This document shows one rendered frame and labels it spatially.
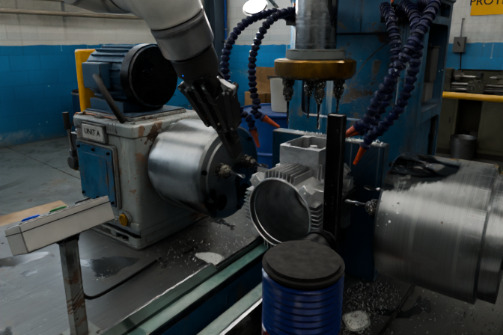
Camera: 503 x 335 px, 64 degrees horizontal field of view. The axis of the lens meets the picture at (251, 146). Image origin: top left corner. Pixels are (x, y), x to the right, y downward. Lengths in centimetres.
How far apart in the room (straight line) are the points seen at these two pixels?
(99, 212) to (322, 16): 59
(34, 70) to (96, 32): 111
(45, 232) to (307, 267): 57
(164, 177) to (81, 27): 576
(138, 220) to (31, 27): 541
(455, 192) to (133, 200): 80
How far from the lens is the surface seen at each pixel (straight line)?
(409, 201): 74
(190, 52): 64
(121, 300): 102
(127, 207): 120
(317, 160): 88
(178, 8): 62
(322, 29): 88
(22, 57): 636
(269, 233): 93
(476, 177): 76
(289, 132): 105
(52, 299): 109
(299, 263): 30
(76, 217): 82
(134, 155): 111
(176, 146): 103
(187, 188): 100
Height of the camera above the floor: 137
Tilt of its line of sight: 15 degrees down
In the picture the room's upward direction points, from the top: straight up
